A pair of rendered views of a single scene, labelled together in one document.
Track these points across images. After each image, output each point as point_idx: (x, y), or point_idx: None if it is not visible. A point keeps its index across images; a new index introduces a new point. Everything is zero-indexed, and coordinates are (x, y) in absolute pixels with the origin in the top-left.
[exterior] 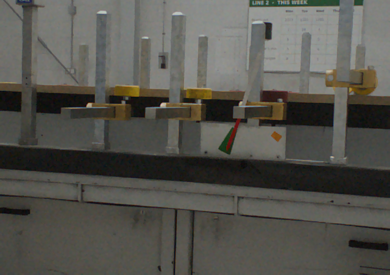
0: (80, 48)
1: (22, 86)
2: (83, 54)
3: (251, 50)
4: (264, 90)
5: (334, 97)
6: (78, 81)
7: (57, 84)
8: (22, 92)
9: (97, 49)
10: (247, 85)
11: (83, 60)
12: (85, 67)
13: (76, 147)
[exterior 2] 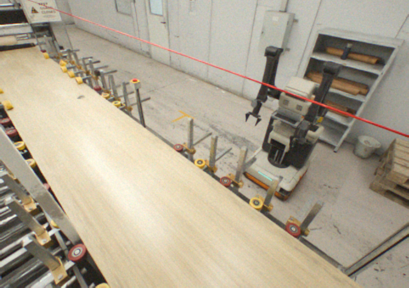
0: (8, 175)
1: (142, 111)
2: (10, 176)
3: (104, 77)
4: (100, 87)
5: (98, 81)
6: (23, 192)
7: (48, 187)
8: (143, 112)
9: (126, 91)
10: (109, 84)
11: (13, 179)
12: (16, 182)
13: (134, 119)
